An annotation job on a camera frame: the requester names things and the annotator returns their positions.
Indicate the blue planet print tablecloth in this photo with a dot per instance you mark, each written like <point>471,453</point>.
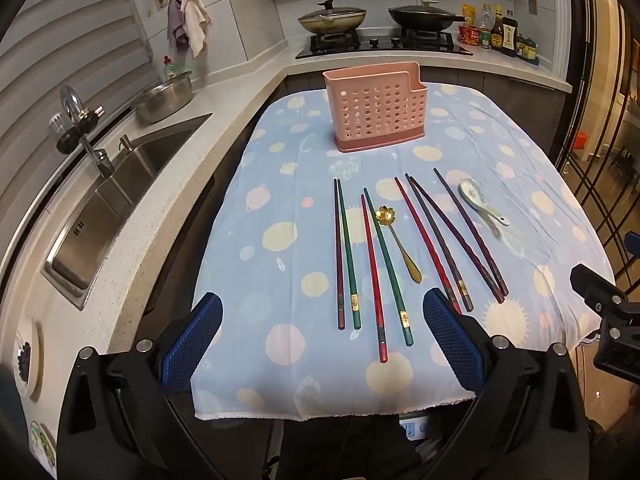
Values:
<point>280,260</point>

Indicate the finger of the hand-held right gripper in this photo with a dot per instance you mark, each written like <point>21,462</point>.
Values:
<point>595,285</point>

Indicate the brown sauce bottle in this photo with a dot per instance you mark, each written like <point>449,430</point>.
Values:
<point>497,32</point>

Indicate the stainless steel sink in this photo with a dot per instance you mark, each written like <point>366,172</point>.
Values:
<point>100,220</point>

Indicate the white ceramic spoon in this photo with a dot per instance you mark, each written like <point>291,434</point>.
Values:
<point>470,191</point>

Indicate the clear plastic bottle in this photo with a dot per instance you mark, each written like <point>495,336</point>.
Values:
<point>485,27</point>

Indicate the chrome faucet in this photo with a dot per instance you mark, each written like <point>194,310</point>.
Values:
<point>100,160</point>

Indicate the black gas stove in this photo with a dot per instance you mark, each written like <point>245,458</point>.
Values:
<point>380,47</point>

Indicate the black lattice glass door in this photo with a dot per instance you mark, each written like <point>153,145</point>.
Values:
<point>600,110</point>

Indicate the purple hanging cloth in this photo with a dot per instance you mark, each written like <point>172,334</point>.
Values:
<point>175,20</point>

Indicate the black frying pan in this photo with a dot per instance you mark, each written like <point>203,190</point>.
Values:
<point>420,16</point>

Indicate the green chopstick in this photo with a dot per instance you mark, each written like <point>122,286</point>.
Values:
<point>348,255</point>
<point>387,265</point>

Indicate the wok with glass lid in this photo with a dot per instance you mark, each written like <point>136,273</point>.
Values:
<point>332,19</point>

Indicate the pink perforated utensil holder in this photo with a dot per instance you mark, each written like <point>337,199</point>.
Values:
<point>375,110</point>

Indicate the red seasoning packet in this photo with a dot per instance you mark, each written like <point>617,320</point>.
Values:
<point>469,35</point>

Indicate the white window blind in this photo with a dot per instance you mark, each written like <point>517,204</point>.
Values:
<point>60,50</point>

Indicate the sink soap pump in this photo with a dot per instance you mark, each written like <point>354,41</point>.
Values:
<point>125,144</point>

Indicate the small dark jars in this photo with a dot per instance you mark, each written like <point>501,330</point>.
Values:
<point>528,50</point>

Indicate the green dish soap bottle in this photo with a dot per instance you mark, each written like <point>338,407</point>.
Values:
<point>170,69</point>

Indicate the gold flower spoon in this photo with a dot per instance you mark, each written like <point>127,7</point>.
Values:
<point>384,215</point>

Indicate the white hanging cloth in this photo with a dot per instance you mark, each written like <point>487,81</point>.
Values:
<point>196,20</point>

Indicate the maroon brown chopstick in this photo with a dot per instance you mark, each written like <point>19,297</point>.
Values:
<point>339,260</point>
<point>437,240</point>

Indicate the yellow seasoning packet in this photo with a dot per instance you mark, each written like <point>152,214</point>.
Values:
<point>468,12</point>

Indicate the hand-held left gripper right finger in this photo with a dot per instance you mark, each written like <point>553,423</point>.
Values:
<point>455,345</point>

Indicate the plate with green food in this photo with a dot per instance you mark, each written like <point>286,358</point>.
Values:
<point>42,447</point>

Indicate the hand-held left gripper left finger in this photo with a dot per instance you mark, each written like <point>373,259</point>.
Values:
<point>192,345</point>

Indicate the red chopstick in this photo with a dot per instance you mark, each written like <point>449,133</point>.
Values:
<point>372,280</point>
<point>425,240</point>

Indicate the stainless steel pot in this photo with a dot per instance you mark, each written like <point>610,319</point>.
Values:
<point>162,100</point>

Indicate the dark soy sauce bottle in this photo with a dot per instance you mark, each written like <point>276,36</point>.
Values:
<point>510,35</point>

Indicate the white plate with dark berries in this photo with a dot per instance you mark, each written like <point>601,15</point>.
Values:
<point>25,360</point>

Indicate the dark purple chopstick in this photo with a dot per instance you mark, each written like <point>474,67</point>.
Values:
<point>456,240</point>
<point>469,230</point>

